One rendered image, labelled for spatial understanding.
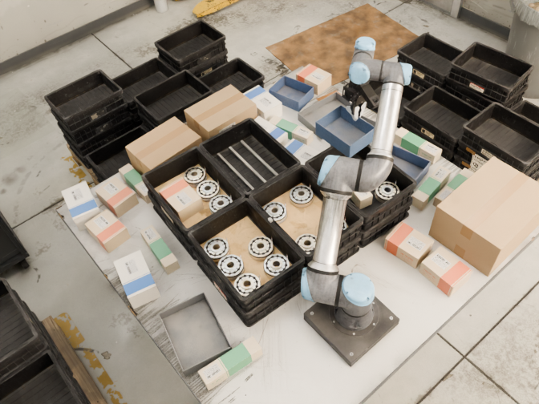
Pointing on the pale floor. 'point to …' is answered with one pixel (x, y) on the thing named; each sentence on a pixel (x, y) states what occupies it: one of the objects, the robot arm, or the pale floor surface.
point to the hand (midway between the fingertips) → (357, 119)
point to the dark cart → (10, 247)
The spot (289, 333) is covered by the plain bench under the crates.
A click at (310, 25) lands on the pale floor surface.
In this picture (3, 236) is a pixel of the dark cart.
